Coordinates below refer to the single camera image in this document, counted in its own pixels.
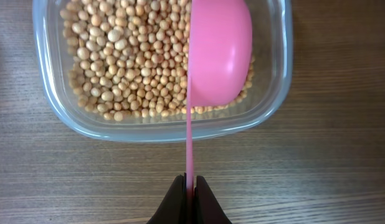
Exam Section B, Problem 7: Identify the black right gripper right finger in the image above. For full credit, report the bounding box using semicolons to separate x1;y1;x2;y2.
194;175;232;224

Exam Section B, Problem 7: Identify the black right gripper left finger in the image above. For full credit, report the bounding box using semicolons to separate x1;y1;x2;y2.
147;175;187;224

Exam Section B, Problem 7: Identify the clear plastic container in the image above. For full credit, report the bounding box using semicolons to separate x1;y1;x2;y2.
32;0;293;143

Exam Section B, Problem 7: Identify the pile of yellow soybeans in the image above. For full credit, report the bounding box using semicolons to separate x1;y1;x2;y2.
60;0;254;122

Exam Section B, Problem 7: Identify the pink plastic scoop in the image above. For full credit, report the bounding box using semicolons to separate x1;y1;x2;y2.
184;0;254;197

